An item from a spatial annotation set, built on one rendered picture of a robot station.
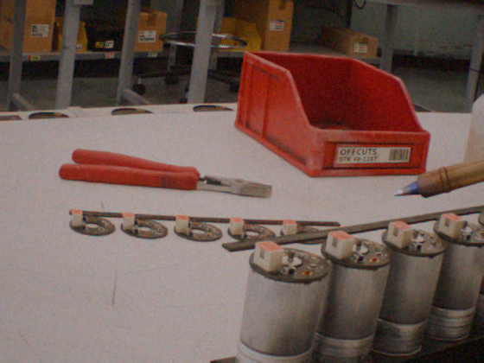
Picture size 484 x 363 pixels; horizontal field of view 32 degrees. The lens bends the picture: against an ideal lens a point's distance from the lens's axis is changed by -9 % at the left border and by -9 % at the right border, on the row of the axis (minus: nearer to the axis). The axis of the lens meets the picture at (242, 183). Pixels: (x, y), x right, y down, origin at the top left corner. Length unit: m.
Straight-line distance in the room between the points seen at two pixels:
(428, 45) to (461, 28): 0.35
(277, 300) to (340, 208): 0.27
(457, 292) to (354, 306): 0.06
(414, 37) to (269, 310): 5.90
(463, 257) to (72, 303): 0.16
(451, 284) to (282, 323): 0.08
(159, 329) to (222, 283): 0.06
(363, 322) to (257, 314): 0.04
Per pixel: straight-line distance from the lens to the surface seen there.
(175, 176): 0.53
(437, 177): 0.28
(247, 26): 5.02
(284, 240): 0.30
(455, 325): 0.34
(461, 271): 0.33
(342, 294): 0.29
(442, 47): 6.37
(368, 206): 0.55
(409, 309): 0.31
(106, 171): 0.53
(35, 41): 4.38
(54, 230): 0.45
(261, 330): 0.28
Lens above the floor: 0.92
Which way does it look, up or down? 18 degrees down
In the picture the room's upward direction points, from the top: 7 degrees clockwise
